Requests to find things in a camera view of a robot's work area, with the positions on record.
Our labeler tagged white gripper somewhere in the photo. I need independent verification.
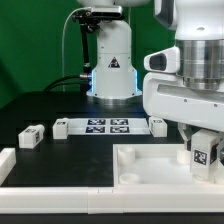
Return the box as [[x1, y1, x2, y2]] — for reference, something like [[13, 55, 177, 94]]
[[143, 72, 224, 157]]

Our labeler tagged white square tabletop part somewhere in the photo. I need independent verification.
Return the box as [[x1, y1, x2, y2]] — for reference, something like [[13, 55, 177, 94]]
[[113, 144, 222, 185]]

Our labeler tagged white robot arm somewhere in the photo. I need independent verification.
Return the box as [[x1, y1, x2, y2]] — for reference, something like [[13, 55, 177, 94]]
[[80, 0, 224, 132]]

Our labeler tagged white sheet with fiducial tags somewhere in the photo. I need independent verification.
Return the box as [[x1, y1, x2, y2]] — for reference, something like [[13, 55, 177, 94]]
[[68, 118, 150, 135]]

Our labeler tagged white U-shaped obstacle fence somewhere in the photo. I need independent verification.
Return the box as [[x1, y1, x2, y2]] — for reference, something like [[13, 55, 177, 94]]
[[0, 148, 224, 214]]

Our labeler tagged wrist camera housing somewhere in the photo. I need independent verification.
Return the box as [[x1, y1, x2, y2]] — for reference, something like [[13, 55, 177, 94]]
[[144, 46, 180, 74]]

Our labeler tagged black cable bundle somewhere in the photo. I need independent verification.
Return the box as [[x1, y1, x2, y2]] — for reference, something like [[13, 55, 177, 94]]
[[43, 74, 93, 93]]

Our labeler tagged black camera on stand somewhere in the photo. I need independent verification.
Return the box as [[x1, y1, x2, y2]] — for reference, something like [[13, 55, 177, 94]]
[[72, 6, 124, 74]]

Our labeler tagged white cable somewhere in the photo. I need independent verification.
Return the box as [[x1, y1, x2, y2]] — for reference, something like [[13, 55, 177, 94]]
[[61, 7, 91, 93]]

